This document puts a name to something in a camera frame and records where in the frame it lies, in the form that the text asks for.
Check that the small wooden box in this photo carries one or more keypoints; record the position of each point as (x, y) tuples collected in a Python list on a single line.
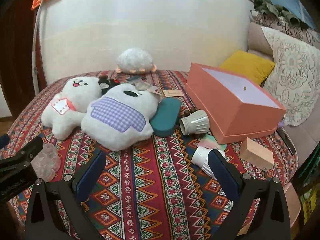
[(256, 154)]

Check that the yellow cushion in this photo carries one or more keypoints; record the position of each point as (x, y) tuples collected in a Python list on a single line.
[(252, 66)]

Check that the white ribbed cup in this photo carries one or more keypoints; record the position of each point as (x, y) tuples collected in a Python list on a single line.
[(202, 158)]

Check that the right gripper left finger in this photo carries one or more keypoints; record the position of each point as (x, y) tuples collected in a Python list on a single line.
[(43, 220)]

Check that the white lace pillow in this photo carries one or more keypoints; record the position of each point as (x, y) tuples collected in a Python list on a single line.
[(294, 81)]

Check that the white plush purple gingham bib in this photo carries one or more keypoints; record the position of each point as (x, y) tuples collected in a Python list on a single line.
[(121, 117)]

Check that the patterned red bedspread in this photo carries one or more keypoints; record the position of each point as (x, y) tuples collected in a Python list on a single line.
[(152, 190)]

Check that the white dog plush red bib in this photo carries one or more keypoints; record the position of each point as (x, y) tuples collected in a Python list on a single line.
[(68, 107)]

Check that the clear plastic bag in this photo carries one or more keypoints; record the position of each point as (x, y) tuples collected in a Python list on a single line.
[(46, 163)]

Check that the teal glasses case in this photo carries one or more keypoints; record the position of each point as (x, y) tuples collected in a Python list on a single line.
[(164, 121)]

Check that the grey ribbed cup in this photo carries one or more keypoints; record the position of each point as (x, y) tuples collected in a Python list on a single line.
[(195, 123)]

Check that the small beige card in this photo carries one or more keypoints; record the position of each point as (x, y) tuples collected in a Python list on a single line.
[(173, 93)]

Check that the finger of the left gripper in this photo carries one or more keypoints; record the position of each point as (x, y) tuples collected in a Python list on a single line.
[(17, 173)]

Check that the salmon pink storage box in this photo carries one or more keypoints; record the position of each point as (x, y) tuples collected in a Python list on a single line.
[(237, 108)]

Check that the black knit glove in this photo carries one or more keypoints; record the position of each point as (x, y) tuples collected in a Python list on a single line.
[(106, 84)]

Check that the floral sofa cover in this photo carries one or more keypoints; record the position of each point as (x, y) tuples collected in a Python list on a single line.
[(278, 17)]

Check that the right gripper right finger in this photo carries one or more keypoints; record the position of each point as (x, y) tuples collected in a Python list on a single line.
[(271, 220)]

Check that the white pipe on wall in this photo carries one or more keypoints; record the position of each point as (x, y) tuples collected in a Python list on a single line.
[(33, 53)]

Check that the clear packaged item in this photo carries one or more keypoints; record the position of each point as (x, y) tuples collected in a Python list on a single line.
[(142, 85)]

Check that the grey hedgehog plush toy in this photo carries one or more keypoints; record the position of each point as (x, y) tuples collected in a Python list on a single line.
[(135, 61)]

